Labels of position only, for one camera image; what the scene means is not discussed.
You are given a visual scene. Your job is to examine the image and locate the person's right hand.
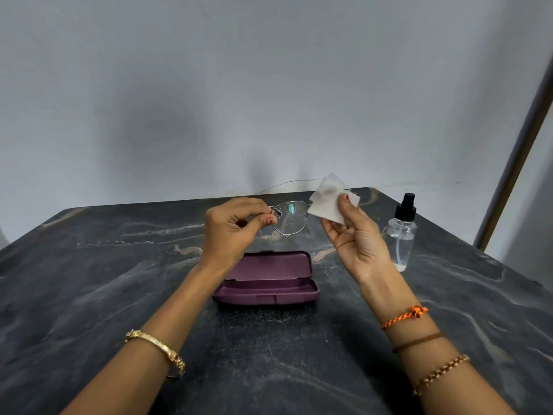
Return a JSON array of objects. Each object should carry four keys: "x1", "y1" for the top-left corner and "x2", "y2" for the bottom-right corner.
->
[{"x1": 321, "y1": 194, "x2": 396, "y2": 285}]

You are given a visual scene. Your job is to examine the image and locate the person's left hand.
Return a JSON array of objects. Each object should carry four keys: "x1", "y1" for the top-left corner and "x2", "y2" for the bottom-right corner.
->
[{"x1": 201, "y1": 197, "x2": 278, "y2": 273}]

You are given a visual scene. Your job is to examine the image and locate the white cleaning cloth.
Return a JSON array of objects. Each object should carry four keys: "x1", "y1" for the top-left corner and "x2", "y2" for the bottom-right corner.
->
[{"x1": 310, "y1": 172, "x2": 362, "y2": 225}]

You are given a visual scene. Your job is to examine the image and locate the thin metal frame eyeglasses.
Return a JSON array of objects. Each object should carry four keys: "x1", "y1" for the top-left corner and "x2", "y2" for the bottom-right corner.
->
[{"x1": 258, "y1": 179, "x2": 318, "y2": 237}]

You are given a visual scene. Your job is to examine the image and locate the person's right forearm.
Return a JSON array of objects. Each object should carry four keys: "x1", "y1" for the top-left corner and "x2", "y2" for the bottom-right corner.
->
[{"x1": 358, "y1": 269, "x2": 517, "y2": 415}]

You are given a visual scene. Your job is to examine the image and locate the person's left forearm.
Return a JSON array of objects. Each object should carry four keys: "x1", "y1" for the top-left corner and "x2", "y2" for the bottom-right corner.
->
[{"x1": 60, "y1": 260, "x2": 226, "y2": 415}]

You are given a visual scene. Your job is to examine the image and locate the purple eyeglass case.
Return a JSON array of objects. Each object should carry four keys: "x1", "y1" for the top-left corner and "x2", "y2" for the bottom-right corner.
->
[{"x1": 212, "y1": 250, "x2": 320, "y2": 306}]

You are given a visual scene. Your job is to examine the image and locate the clear spray bottle black cap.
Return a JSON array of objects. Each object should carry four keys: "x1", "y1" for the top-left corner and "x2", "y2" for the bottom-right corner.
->
[{"x1": 385, "y1": 193, "x2": 418, "y2": 273}]

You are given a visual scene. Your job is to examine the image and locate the gold bangle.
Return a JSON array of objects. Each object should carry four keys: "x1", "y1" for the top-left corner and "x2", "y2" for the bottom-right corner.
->
[{"x1": 124, "y1": 329, "x2": 186, "y2": 379}]

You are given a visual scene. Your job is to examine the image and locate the orange thread bracelet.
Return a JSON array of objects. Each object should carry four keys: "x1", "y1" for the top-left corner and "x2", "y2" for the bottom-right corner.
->
[{"x1": 380, "y1": 305, "x2": 429, "y2": 331}]

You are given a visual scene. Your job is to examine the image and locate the brown band bracelet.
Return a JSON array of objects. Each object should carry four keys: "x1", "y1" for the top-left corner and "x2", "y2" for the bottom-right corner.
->
[{"x1": 392, "y1": 332, "x2": 446, "y2": 354}]

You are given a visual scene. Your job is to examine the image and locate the brown door frame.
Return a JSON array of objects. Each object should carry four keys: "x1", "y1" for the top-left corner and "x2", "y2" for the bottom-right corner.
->
[{"x1": 473, "y1": 55, "x2": 553, "y2": 252}]

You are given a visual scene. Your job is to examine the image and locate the gold chain bracelet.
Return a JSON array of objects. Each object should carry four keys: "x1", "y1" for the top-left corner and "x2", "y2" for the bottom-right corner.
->
[{"x1": 412, "y1": 354, "x2": 471, "y2": 397}]

